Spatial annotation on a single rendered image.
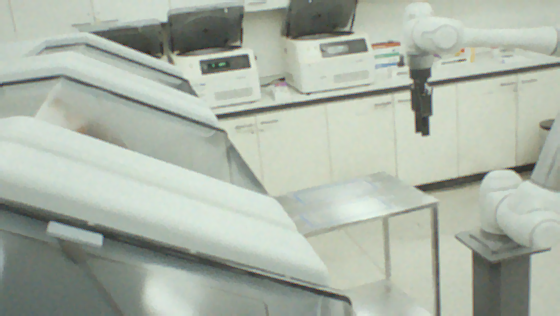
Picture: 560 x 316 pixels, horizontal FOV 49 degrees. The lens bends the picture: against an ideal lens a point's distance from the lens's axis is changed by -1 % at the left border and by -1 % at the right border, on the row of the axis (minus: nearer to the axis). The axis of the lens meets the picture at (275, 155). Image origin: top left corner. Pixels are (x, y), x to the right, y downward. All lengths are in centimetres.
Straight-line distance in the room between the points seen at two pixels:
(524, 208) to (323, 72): 244
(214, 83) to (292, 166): 82
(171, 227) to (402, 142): 407
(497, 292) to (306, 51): 242
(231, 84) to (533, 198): 251
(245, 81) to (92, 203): 361
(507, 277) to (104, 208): 198
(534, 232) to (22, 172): 177
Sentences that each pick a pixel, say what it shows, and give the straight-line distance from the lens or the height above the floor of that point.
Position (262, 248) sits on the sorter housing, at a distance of 69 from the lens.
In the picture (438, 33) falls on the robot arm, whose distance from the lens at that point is 190.
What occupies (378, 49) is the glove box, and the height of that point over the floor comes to 109.
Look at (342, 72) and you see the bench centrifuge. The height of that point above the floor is 102.
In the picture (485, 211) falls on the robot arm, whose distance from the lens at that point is 239.
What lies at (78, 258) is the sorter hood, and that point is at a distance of 57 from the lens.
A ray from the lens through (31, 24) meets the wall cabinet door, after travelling 442.
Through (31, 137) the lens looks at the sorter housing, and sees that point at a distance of 78.
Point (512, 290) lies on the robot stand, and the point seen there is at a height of 53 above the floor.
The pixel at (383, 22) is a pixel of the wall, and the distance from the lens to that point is 515.
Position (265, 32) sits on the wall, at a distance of 485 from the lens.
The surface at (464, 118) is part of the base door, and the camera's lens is 487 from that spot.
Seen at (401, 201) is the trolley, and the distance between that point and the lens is 254.
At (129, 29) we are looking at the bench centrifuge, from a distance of 427.
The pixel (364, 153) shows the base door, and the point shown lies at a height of 41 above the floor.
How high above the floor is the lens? 177
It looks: 17 degrees down
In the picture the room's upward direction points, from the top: 6 degrees counter-clockwise
